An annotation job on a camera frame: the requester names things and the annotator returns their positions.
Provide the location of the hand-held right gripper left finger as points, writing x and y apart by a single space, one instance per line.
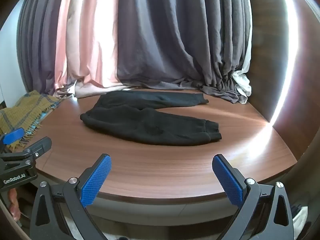
95 180

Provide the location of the grey curtain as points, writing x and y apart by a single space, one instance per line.
175 35

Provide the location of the black pants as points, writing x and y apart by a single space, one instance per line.
150 120

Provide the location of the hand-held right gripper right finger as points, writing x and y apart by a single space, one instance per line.
231 180

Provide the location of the pink curtain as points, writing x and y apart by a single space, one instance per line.
90 42

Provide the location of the white cloth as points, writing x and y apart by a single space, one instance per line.
243 82

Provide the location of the person's left hand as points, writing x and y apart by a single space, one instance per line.
13 202

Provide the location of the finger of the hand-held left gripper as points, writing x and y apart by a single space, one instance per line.
13 135
41 146

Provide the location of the yellow plaid blanket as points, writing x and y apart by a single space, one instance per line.
27 115

